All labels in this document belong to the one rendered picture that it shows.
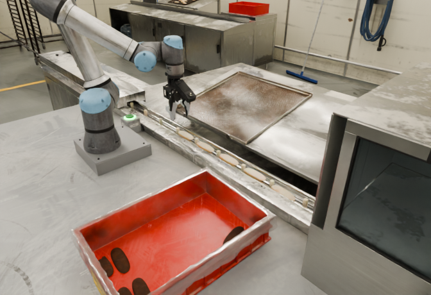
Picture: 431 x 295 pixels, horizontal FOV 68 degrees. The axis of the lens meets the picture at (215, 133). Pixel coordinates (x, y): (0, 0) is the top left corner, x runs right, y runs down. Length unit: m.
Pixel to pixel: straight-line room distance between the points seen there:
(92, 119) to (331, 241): 0.94
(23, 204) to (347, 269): 1.05
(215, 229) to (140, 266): 0.25
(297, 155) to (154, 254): 0.65
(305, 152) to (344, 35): 3.86
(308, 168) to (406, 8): 3.69
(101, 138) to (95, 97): 0.17
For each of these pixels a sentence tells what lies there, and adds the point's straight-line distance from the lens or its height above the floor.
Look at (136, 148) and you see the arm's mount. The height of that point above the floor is 0.88.
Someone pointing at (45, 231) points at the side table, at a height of 0.82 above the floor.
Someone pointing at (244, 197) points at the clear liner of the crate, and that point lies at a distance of 1.01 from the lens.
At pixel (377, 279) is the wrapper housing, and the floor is 0.97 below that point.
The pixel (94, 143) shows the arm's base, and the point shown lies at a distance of 1.37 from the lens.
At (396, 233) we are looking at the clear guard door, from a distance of 0.74.
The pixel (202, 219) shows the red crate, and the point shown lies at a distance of 1.08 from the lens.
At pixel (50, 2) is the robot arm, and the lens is 1.26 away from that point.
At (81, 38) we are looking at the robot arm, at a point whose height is 1.30.
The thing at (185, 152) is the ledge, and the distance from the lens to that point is 1.36.
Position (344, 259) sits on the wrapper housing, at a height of 0.96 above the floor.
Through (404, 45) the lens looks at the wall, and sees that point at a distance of 4.77.
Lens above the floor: 1.57
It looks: 29 degrees down
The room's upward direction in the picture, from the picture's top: straight up
